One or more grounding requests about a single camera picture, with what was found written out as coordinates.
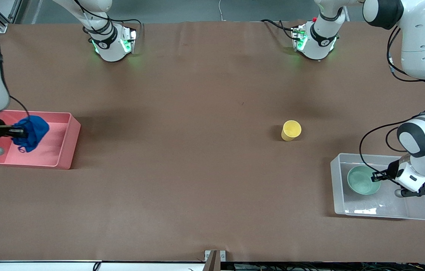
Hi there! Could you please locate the clear plastic storage box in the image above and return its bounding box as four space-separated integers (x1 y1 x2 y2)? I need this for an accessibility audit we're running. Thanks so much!
330 153 425 221

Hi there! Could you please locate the white table edge rail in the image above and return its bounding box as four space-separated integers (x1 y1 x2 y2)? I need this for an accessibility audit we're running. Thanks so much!
0 260 206 271

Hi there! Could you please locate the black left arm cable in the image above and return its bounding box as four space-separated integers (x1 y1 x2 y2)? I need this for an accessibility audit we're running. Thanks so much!
359 26 425 178

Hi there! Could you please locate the black left base cable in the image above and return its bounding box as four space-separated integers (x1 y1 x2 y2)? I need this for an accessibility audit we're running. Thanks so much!
260 19 304 40

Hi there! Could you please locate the yellow plastic cup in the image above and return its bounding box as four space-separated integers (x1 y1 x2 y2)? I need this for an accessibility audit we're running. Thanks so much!
281 120 302 142

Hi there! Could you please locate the blue cloth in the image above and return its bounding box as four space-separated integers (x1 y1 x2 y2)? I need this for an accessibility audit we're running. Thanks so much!
12 115 50 153

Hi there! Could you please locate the aluminium frame profile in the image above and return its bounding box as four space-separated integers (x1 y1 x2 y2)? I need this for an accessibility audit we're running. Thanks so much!
0 0 23 33

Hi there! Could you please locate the black base cable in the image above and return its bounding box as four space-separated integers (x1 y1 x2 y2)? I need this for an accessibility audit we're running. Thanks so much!
260 19 304 40
113 17 145 42

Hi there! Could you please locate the mint green bowl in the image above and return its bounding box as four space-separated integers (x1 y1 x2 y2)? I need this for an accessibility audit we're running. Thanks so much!
347 166 381 195

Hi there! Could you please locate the black right base cable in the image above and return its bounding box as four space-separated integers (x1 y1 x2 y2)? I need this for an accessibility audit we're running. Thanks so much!
113 17 145 42

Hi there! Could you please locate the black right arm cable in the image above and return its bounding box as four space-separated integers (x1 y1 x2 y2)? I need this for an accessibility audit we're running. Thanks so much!
9 0 114 119

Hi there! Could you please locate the metal table edge bracket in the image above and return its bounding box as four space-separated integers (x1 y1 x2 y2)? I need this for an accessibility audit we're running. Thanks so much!
204 250 227 271

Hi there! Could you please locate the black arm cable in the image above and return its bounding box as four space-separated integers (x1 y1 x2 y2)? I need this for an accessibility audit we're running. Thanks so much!
359 26 425 178
9 0 114 119

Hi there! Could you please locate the pink plastic bin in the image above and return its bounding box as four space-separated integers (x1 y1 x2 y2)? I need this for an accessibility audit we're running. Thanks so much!
0 110 81 170

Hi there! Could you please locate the brown table cover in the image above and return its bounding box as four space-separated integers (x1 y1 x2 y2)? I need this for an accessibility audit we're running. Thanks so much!
0 21 425 263

